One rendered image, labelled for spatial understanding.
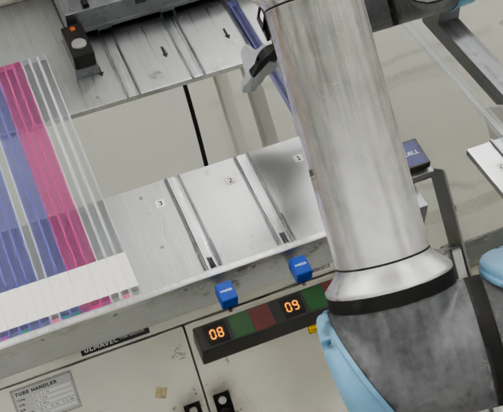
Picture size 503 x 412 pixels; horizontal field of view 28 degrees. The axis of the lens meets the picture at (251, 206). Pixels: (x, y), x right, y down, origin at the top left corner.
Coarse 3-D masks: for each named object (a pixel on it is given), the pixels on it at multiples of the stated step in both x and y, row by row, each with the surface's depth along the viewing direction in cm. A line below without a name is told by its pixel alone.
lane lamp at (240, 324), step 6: (240, 312) 139; (246, 312) 139; (228, 318) 139; (234, 318) 139; (240, 318) 139; (246, 318) 139; (234, 324) 138; (240, 324) 138; (246, 324) 138; (252, 324) 138; (234, 330) 137; (240, 330) 137; (246, 330) 137; (252, 330) 137; (240, 336) 137
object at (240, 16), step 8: (232, 0) 174; (232, 8) 173; (240, 16) 172; (240, 24) 171; (248, 24) 171; (248, 32) 169; (256, 40) 168; (256, 48) 167; (272, 72) 164; (272, 80) 163; (280, 80) 162; (280, 88) 161; (288, 104) 159
